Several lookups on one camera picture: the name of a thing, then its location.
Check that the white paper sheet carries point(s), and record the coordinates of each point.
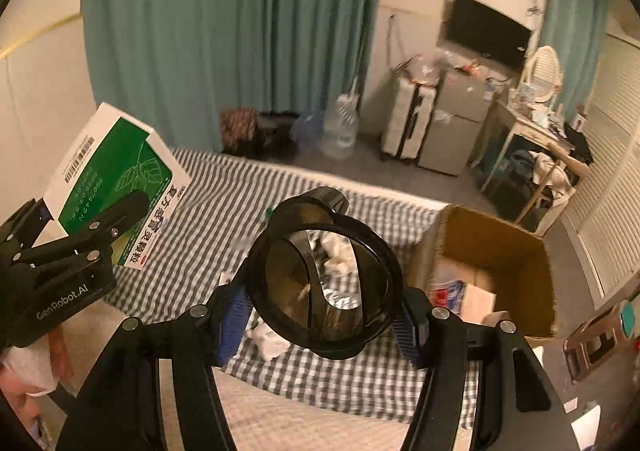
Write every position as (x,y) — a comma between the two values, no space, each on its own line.
(587,428)

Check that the green and white medicine box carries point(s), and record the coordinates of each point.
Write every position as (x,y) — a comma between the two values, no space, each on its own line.
(135,166)

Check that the black bag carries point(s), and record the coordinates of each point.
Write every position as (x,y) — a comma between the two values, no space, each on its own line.
(272,136)

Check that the white louvered wardrobe doors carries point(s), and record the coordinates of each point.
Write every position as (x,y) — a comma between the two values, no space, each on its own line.
(610,156)

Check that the white garment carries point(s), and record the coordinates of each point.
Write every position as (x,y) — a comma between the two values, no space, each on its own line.
(545,166)

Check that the blue plastic bag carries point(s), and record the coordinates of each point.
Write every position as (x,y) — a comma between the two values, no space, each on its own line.
(307,128)

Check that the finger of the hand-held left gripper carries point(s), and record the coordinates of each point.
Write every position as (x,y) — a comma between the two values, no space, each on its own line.
(20,231)
(125,211)

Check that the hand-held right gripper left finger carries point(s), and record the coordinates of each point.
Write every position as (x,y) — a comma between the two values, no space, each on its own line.
(232,331)

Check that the black garment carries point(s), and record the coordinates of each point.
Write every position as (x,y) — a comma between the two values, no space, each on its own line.
(580,141)

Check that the dark round plastic lid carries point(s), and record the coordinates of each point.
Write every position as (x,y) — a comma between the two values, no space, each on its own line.
(325,331)

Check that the white oval mirror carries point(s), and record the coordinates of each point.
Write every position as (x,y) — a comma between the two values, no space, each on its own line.
(542,73)

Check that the white suitcase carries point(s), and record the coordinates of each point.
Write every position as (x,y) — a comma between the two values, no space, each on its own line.
(400,121)

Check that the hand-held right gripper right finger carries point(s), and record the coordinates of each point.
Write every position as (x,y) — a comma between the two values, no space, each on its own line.
(407,338)

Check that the brown cardboard box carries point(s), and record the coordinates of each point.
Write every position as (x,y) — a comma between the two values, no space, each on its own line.
(500,241)

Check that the brown cardboard stand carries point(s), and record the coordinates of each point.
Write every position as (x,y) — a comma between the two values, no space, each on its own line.
(585,346)

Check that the brown patterned bag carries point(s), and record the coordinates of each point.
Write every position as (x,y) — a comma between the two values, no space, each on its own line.
(237,128)

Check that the clear plastic bag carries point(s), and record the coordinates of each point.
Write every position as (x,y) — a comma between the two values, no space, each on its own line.
(422,68)

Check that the person's left forearm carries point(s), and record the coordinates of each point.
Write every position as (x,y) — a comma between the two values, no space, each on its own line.
(30,366)

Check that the white dressing table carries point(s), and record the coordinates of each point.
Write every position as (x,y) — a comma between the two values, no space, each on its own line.
(520,131)

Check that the narrow teal curtain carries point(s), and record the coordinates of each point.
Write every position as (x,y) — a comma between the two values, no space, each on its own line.
(570,31)

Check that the grey checked blanket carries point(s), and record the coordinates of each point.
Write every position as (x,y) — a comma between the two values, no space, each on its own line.
(210,211)

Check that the large clear water bottle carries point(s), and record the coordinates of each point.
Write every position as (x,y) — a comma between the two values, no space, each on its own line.
(340,126)

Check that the black television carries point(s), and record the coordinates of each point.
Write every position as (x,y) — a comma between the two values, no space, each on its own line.
(485,31)

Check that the white crumpled tissue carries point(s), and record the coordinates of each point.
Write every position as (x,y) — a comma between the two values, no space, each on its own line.
(265,341)

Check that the white blue printed packet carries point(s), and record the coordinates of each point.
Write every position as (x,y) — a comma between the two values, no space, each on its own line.
(447,291)

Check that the grey mini fridge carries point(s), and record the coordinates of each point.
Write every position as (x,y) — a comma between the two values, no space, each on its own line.
(450,131)

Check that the pale cardboard packet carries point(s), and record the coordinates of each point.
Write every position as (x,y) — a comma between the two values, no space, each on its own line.
(477,301)

